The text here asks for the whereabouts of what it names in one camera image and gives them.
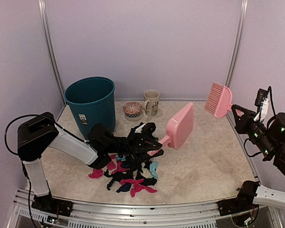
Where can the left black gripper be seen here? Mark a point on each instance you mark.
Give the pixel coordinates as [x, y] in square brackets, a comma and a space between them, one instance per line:
[137, 148]

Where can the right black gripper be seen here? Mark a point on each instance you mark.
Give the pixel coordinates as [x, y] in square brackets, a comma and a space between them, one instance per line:
[242, 123]

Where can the pink hand brush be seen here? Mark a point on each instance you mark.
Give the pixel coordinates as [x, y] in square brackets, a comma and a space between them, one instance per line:
[219, 101]

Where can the pink dustpan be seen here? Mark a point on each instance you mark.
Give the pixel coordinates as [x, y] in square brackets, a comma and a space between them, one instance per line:
[179, 127]

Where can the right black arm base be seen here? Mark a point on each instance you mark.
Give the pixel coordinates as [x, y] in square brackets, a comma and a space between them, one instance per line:
[242, 202]

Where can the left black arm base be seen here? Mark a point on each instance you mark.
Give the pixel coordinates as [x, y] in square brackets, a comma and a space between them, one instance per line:
[52, 205]

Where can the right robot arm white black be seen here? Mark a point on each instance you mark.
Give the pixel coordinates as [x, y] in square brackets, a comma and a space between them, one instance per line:
[270, 140]

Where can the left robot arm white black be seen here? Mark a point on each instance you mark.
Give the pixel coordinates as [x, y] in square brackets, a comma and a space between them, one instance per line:
[41, 131]

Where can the pile of coloured scraps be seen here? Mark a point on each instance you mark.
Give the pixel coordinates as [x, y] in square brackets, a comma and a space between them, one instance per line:
[126, 169]

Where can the patterned small bowl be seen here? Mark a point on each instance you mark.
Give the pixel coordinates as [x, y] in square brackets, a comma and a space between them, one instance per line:
[132, 109]

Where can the beige ceramic mug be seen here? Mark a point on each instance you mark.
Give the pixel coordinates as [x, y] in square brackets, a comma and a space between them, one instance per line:
[151, 102]

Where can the magenta scrap front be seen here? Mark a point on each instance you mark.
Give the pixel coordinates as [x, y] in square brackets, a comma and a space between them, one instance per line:
[136, 186]

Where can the magenta scrap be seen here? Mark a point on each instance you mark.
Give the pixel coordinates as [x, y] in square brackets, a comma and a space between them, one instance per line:
[96, 174]
[136, 186]

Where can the magenta scrap left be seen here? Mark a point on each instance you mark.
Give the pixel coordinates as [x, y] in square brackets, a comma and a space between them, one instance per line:
[96, 174]

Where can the teal plastic bucket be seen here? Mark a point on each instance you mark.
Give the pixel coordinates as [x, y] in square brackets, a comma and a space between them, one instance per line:
[91, 101]

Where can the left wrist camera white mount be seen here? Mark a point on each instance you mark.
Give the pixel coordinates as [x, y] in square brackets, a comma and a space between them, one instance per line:
[147, 129]

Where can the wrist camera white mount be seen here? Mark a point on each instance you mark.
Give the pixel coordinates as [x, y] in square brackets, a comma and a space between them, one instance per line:
[262, 103]
[147, 129]

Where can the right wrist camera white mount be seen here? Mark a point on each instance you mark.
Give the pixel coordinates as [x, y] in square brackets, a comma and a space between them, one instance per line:
[262, 103]

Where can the right aluminium corner post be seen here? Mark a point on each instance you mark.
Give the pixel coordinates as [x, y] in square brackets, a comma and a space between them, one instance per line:
[238, 41]

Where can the aluminium corner post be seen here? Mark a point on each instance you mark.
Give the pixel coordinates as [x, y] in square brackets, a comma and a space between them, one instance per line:
[238, 41]
[51, 54]

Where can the aluminium front rail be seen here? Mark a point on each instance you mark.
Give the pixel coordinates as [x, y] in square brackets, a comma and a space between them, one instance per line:
[97, 215]

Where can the left aluminium corner post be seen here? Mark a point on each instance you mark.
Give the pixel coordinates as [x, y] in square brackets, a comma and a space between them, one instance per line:
[51, 54]

